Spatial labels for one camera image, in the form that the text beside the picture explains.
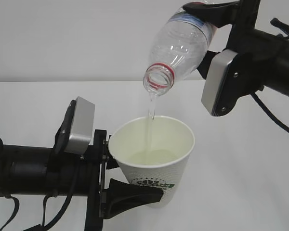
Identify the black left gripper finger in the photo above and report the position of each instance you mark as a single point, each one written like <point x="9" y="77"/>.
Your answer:
<point x="111" y="163"/>
<point x="121" y="197"/>

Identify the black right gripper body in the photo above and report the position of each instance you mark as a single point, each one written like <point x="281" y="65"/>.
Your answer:
<point x="239" y="76"/>

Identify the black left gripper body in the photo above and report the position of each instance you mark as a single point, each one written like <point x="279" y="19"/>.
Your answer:
<point x="89" y="171"/>

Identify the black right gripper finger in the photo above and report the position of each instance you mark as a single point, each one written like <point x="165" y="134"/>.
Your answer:
<point x="219" y="15"/>
<point x="204" y="66"/>

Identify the clear Nongfu Spring water bottle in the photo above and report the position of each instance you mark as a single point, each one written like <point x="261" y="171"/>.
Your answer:
<point x="176" y="51"/>

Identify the white paper coffee cup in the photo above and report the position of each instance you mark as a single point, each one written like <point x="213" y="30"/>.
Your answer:
<point x="153" y="153"/>

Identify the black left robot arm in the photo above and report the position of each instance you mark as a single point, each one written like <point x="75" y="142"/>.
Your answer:
<point x="74" y="166"/>

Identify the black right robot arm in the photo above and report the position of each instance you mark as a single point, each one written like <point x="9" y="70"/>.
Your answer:
<point x="272" y="60"/>

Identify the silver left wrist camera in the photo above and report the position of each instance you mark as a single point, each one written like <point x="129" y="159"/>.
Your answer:
<point x="81" y="127"/>

